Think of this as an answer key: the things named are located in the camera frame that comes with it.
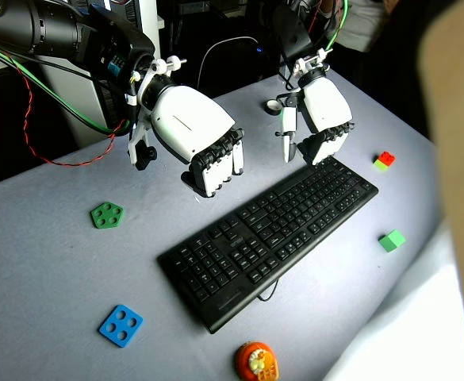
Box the grey cable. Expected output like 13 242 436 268
196 36 259 90

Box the black box with blue light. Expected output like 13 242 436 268
183 37 284 100

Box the red and black twisted cable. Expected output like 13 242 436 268
17 69 126 167

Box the black keyboard cable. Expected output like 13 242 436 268
256 279 281 302

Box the green cable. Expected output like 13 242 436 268
0 42 132 137
324 0 351 53

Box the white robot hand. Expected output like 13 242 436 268
274 74 355 167
148 83 246 198

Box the green cube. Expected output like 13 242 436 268
378 229 407 254

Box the tan blurred panel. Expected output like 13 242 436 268
419 0 464 381

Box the person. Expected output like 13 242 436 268
318 0 401 53

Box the green pentagon block with holes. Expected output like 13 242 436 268
90 202 125 231

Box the grey table cloth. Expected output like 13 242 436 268
0 73 445 381

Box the black computer keyboard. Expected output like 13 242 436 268
156 156 380 335

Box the blue square block with holes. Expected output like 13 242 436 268
98 304 145 349

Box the orange toy cake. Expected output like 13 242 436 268
233 341 281 381

